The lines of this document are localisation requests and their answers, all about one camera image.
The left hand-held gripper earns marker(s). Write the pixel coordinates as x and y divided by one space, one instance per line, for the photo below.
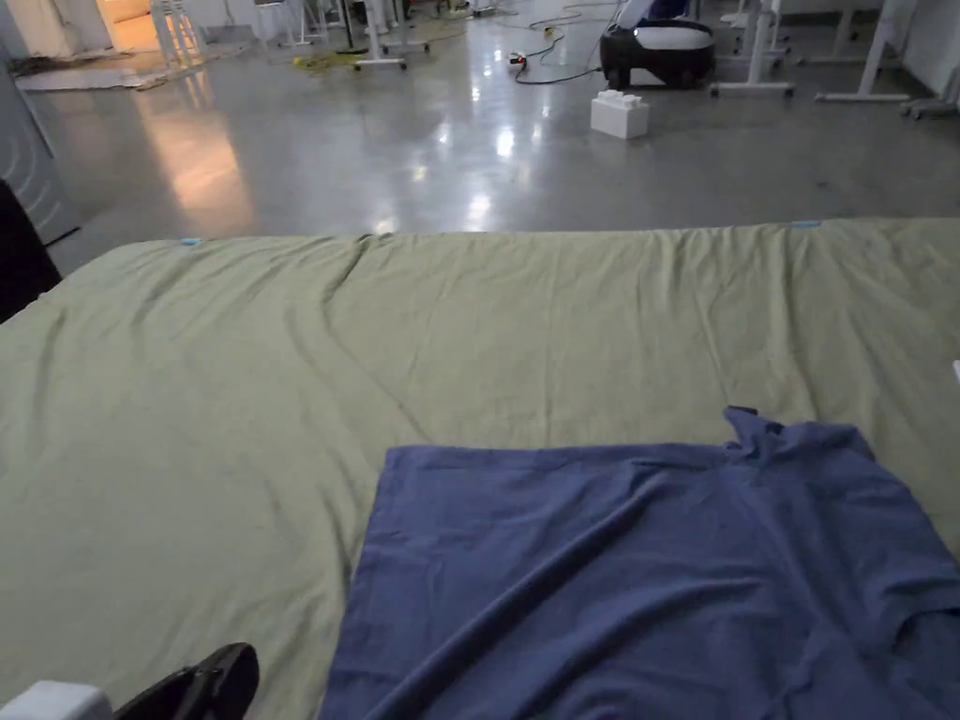
45 701

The dark blue shirt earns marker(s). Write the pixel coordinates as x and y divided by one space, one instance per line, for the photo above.
600 570

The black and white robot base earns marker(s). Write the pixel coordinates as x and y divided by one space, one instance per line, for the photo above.
660 49

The bed with pale green sheet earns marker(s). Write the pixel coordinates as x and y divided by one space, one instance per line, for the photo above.
225 390

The grey panel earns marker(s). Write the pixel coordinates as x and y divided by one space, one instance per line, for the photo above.
34 165

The white plastic block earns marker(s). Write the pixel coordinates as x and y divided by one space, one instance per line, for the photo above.
619 116

